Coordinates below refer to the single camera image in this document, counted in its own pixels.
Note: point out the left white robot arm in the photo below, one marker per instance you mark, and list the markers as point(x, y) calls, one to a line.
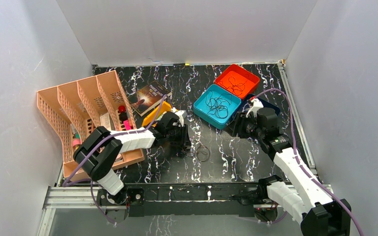
point(97, 154)

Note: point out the peach plastic file organizer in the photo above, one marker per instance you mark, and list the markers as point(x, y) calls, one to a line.
point(73, 110)

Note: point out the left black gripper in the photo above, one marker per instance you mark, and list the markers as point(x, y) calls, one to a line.
point(182, 140)

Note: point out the dark paperback book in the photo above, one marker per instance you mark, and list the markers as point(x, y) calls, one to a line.
point(148, 97)

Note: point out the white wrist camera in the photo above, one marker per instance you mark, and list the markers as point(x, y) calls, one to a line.
point(182, 114)
point(255, 104)

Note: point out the white box in organizer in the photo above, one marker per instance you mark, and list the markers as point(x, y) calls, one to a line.
point(107, 121)

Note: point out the red black stamp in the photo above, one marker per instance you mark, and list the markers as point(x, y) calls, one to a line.
point(122, 113)

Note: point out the orange square tray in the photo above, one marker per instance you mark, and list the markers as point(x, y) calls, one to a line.
point(238, 81)

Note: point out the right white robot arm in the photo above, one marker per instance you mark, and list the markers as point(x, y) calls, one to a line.
point(310, 205)

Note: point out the navy square tray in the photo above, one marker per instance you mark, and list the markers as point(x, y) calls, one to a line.
point(244, 106)

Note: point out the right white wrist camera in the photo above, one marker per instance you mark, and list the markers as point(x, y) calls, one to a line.
point(255, 104)

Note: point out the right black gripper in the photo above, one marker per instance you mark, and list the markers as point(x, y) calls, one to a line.
point(239, 123)

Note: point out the teal square tray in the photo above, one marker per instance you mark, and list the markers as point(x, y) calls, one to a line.
point(216, 106)

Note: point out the pink tape roll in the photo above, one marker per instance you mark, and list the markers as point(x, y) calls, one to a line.
point(75, 142)

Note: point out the yellow plastic bin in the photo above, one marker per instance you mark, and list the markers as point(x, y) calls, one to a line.
point(156, 113)

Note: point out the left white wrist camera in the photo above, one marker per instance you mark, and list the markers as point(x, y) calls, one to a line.
point(182, 114)

